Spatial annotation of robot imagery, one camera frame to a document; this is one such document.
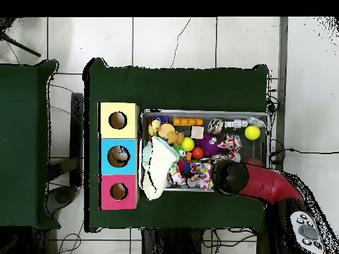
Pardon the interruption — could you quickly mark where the cream knit cloth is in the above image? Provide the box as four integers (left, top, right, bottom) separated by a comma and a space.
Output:
142, 137, 180, 202

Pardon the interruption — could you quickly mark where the multicolour polka dot cloth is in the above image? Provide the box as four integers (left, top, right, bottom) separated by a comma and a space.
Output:
187, 161, 215, 191

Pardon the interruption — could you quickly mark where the open-top silver can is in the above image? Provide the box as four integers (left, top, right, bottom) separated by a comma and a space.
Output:
206, 117, 226, 135

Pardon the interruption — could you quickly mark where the shallow clear mesh bin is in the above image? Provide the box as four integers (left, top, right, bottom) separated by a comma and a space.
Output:
140, 110, 269, 192

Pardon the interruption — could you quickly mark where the wooden box with three holes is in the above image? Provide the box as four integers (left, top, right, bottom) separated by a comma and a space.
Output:
98, 102, 140, 211

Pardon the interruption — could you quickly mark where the orange foam duck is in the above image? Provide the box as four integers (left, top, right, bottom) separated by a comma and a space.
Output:
157, 123, 185, 147

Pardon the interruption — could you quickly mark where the small yellow ball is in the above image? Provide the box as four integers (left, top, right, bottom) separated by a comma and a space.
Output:
181, 137, 196, 153

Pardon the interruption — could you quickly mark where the small yellow rubber duck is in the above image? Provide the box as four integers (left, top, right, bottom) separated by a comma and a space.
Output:
148, 118, 161, 138

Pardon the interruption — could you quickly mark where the orange toy brick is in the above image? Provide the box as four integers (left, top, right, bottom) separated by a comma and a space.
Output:
173, 117, 205, 127

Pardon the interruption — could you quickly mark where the mint green cloth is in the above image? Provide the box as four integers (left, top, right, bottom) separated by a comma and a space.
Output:
141, 142, 154, 170

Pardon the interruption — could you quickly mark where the wooden cube block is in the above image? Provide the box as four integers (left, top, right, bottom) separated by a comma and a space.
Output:
190, 126, 205, 140

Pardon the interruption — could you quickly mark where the small orange ball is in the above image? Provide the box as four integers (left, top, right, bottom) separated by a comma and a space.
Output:
191, 146, 206, 160

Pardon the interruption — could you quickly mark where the purple googly-eyed monster toy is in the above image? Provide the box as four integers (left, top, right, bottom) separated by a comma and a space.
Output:
199, 132, 223, 157

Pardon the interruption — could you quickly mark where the green cloth side table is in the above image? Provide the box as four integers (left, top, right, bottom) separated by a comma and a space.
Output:
0, 60, 59, 230

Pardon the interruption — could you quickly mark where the black cable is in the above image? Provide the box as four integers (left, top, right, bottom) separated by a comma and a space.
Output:
269, 148, 339, 159

